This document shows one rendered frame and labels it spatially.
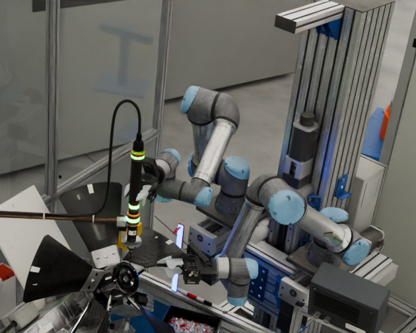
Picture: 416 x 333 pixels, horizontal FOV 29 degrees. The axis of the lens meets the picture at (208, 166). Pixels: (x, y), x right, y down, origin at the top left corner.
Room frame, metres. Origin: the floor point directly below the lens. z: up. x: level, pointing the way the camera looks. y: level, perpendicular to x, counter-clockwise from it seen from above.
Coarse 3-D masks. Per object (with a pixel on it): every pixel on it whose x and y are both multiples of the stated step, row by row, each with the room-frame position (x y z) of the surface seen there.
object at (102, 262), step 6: (108, 246) 2.28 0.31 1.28; (114, 246) 2.28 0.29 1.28; (96, 252) 2.26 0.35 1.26; (102, 252) 2.26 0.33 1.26; (108, 252) 2.26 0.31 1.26; (114, 252) 2.27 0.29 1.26; (102, 258) 2.25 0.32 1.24; (108, 258) 2.25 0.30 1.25; (114, 258) 2.25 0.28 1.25; (96, 264) 2.24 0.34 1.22; (102, 264) 2.24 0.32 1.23; (108, 264) 2.24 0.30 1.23
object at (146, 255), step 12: (144, 228) 2.54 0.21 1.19; (144, 240) 2.47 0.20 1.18; (156, 240) 2.49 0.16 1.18; (132, 252) 2.38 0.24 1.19; (144, 252) 2.39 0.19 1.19; (156, 252) 2.40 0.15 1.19; (168, 252) 2.43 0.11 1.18; (180, 252) 2.46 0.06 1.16; (144, 264) 2.31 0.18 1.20; (156, 264) 2.33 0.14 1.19
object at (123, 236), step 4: (120, 220) 2.28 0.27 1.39; (120, 224) 2.27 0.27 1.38; (124, 224) 2.27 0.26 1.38; (120, 228) 2.27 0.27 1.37; (124, 228) 2.27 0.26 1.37; (124, 232) 2.27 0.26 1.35; (124, 236) 2.27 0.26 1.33; (124, 240) 2.27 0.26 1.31; (136, 240) 2.29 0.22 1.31; (140, 240) 2.29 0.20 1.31; (124, 244) 2.26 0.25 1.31; (128, 244) 2.26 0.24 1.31; (132, 244) 2.26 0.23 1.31; (136, 244) 2.27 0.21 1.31; (140, 244) 2.28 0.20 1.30
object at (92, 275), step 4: (92, 268) 2.15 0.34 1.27; (92, 272) 2.15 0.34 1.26; (100, 272) 2.17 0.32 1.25; (104, 272) 2.18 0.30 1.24; (88, 276) 2.14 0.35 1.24; (92, 276) 2.15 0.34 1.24; (96, 276) 2.16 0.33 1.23; (100, 276) 2.17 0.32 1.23; (88, 280) 2.14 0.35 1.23; (96, 280) 2.16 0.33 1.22; (84, 284) 2.13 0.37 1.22; (88, 284) 2.14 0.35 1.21; (92, 284) 2.15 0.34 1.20; (96, 284) 2.16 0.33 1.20; (84, 288) 2.14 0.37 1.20; (92, 288) 2.16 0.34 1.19
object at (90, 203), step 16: (80, 192) 2.37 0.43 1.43; (96, 192) 2.39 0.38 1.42; (112, 192) 2.41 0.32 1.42; (80, 208) 2.34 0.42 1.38; (96, 208) 2.35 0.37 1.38; (112, 208) 2.36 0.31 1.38; (80, 224) 2.31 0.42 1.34; (96, 224) 2.31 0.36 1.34; (112, 224) 2.32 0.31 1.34; (96, 240) 2.28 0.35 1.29; (112, 240) 2.29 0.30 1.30
